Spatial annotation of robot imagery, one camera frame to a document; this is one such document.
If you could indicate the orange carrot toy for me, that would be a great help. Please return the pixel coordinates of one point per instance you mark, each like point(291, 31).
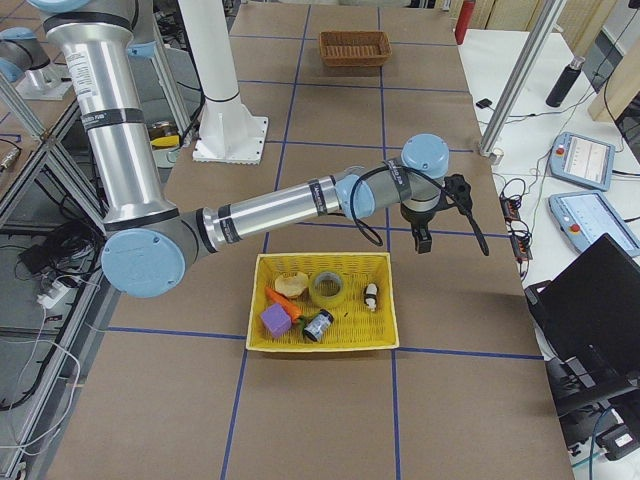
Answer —
point(292, 310)

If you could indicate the yellow tape roll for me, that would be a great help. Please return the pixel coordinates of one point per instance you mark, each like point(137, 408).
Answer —
point(327, 289)

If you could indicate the red bottle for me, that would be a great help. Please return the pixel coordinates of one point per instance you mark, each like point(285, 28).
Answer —
point(463, 20)

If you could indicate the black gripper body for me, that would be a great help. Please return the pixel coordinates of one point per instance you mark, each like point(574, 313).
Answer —
point(418, 218)

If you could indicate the teach pendant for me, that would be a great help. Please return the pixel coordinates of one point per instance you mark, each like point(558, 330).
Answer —
point(585, 216)
point(582, 161)

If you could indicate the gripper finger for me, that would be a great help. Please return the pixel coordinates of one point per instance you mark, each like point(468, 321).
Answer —
point(424, 242)
point(415, 239)

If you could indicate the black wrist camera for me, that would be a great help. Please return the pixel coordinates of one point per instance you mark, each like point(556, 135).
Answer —
point(459, 193)

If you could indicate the white pedestal column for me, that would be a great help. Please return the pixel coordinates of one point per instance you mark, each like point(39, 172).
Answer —
point(228, 131)

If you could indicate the black water bottle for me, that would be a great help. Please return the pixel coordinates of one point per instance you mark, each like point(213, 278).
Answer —
point(565, 82)

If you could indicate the near teach pendant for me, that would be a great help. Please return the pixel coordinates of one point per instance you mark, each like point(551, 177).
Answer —
point(585, 216)

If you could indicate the far teach pendant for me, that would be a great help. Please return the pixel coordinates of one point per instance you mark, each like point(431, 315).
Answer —
point(582, 161)

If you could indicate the black monitor stand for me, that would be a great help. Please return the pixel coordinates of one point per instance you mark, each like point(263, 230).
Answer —
point(585, 380)

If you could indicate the aluminium frame post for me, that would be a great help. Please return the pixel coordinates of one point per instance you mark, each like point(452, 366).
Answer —
point(527, 58)

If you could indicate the black laptop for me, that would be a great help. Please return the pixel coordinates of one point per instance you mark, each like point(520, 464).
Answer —
point(594, 302)

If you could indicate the pot with yellow item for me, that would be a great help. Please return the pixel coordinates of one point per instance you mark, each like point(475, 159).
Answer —
point(165, 143)

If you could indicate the yellow plastic basket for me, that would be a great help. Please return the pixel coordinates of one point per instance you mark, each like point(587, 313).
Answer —
point(354, 287)

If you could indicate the white power strip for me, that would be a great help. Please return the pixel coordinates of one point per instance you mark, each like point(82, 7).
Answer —
point(53, 295)

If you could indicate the purple cube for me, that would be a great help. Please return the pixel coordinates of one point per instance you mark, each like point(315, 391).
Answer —
point(276, 320)

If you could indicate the brown wicker basket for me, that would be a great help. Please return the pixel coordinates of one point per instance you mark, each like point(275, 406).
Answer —
point(354, 48)

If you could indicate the panda figurine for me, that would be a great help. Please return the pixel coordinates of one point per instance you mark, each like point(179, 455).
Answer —
point(370, 296)

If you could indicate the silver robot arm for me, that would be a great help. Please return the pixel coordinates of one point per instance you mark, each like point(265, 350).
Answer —
point(26, 65)
point(150, 242)

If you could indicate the croissant toy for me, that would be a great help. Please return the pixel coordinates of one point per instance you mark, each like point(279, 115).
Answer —
point(291, 285)

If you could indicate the black usb hub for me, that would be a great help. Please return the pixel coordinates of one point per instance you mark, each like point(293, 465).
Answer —
point(518, 230)

